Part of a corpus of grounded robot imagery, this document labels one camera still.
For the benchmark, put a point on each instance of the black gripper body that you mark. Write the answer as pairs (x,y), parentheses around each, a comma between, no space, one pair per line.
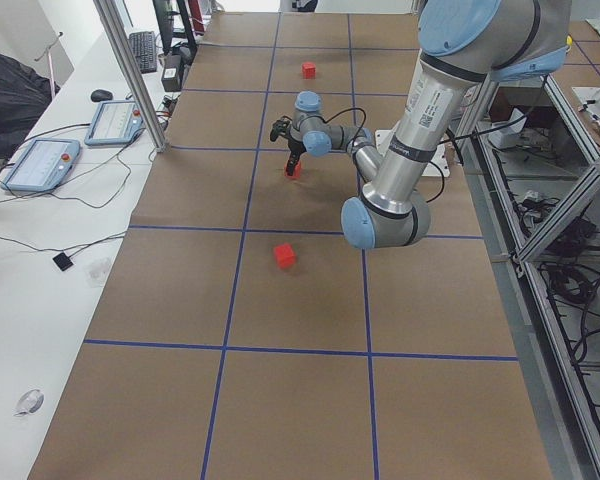
(295,148)

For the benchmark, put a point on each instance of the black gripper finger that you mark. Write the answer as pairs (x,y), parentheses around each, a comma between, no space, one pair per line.
(291,162)

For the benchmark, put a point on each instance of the red block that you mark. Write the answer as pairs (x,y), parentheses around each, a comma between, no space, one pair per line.
(284,255)
(308,70)
(295,173)

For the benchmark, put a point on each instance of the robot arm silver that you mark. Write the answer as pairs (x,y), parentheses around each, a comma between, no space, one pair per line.
(462,43)

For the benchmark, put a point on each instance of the black power adapter box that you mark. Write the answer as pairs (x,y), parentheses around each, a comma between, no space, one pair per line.
(172,73)

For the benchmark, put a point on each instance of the far teach pendant tablet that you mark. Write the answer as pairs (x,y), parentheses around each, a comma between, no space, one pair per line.
(115,123)

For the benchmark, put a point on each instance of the teach pendant tablet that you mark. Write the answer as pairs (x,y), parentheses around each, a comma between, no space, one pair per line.
(43,165)
(115,123)

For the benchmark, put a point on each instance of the black keyboard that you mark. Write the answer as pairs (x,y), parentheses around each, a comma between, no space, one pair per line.
(143,48)

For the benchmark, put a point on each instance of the brown paper table cover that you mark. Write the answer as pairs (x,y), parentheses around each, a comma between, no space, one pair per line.
(239,336)

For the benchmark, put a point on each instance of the black computer mouse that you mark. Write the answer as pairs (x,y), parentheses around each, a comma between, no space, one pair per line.
(99,95)

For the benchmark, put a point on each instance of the near teach pendant tablet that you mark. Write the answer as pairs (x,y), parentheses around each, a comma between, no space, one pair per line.
(43,165)

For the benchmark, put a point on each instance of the small black square pad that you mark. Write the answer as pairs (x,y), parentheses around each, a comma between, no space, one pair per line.
(62,261)

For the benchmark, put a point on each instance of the person in black jacket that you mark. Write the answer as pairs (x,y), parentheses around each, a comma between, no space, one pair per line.
(24,97)

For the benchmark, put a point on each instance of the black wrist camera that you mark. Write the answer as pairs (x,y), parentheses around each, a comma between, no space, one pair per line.
(280,128)

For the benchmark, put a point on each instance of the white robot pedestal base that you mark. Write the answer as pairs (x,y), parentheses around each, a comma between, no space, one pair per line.
(436,160)

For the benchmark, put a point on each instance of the aluminium frame post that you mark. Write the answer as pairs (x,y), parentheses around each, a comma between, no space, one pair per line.
(116,34)

